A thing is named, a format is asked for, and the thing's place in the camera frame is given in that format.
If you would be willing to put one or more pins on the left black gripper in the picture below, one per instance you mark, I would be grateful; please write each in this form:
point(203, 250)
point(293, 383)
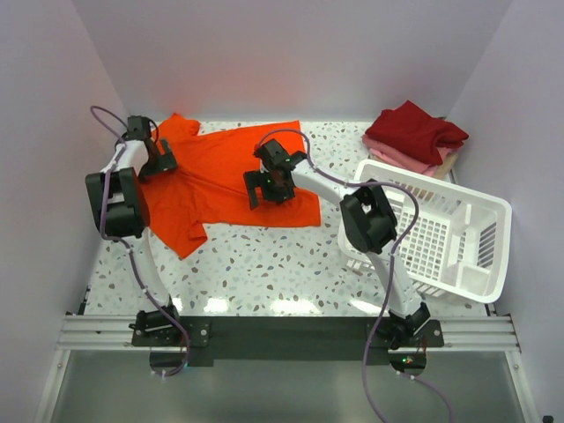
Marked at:
point(163, 160)

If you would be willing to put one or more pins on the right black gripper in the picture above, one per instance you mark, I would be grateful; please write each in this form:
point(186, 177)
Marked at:
point(262, 186)

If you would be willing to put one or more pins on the orange t shirt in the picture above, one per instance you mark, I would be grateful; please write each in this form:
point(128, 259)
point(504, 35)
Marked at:
point(208, 186)

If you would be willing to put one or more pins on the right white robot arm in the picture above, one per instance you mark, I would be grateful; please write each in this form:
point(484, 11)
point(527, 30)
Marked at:
point(368, 219)

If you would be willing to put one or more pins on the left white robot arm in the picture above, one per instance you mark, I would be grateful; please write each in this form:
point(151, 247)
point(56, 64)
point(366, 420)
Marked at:
point(121, 214)

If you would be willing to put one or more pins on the pink folded shirt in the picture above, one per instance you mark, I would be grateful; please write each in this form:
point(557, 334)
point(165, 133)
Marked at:
point(395, 154)

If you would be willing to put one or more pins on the dark red folded shirt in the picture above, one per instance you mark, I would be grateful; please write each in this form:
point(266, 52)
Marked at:
point(413, 132)

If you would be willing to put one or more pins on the beige folded shirt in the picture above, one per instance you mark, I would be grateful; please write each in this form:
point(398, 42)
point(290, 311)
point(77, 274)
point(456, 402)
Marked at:
point(437, 172)

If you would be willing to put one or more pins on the white plastic laundry basket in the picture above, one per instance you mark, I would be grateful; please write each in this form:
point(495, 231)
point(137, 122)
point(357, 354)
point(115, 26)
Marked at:
point(459, 245)

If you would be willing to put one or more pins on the aluminium frame rail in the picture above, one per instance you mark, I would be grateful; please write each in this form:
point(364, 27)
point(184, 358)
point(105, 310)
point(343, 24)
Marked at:
point(458, 334)

